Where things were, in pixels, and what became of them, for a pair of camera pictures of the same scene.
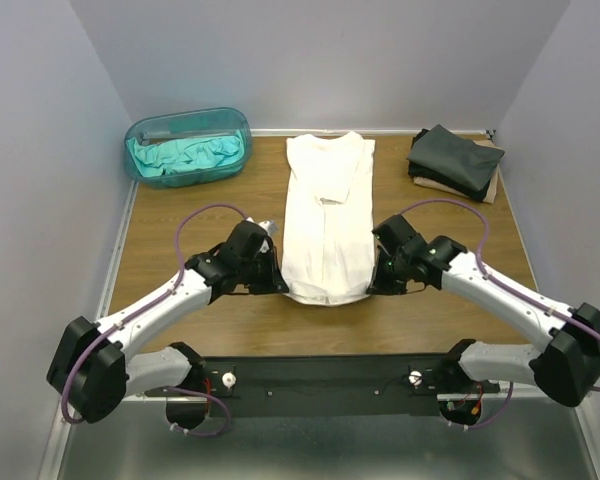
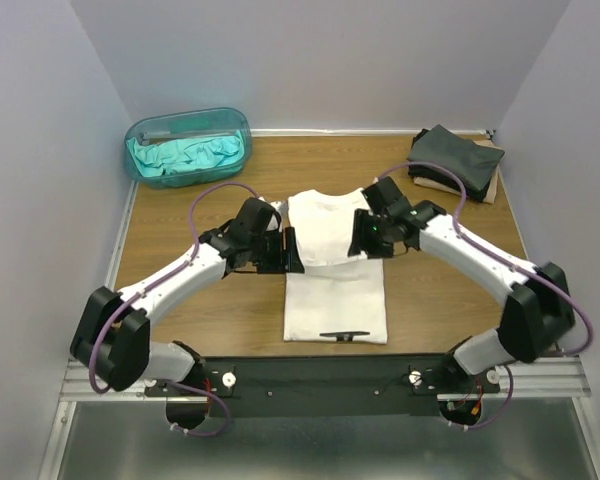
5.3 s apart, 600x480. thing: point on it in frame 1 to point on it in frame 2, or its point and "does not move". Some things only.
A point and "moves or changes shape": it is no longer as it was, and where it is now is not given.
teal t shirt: (177, 155) does not move
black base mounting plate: (326, 386) does not move
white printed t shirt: (328, 251) moves or changes shape
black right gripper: (378, 284) to (362, 219)
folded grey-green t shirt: (456, 157) does not move
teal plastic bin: (188, 147) does not move
